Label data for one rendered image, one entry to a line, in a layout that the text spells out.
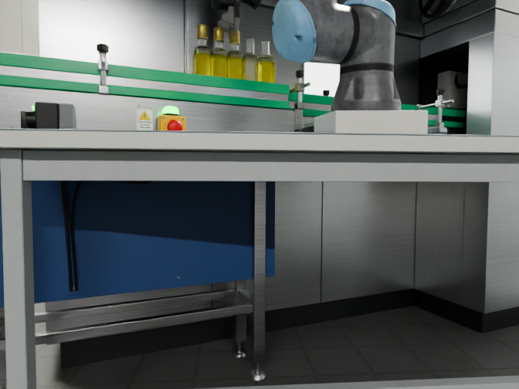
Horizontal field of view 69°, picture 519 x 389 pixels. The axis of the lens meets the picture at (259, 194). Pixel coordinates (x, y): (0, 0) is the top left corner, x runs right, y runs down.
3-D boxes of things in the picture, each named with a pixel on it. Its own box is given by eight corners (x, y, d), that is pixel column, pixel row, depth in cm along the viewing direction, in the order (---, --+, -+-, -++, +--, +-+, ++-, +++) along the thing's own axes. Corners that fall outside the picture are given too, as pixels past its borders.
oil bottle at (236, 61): (239, 115, 136) (239, 54, 135) (245, 113, 131) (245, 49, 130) (224, 114, 134) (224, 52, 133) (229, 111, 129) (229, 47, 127)
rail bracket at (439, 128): (422, 148, 163) (422, 95, 162) (456, 145, 147) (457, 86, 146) (413, 147, 161) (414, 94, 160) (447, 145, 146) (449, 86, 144)
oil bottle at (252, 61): (254, 116, 138) (254, 56, 137) (260, 114, 133) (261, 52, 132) (239, 115, 136) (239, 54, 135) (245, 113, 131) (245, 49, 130)
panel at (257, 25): (378, 108, 176) (379, 33, 175) (382, 106, 174) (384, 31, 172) (185, 89, 140) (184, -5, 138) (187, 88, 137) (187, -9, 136)
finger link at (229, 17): (220, 33, 127) (219, 7, 128) (237, 35, 129) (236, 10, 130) (223, 28, 124) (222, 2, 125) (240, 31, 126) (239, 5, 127)
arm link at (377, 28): (407, 65, 81) (409, -3, 79) (353, 60, 76) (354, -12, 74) (371, 74, 92) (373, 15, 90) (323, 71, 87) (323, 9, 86)
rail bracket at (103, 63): (111, 97, 104) (110, 47, 103) (112, 92, 97) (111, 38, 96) (95, 96, 102) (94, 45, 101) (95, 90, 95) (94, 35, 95)
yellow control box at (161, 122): (181, 145, 110) (180, 120, 110) (186, 143, 103) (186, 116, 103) (156, 144, 107) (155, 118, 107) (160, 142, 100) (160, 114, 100)
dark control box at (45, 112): (75, 141, 99) (74, 109, 98) (73, 139, 92) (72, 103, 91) (39, 140, 96) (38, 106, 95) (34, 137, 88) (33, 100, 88)
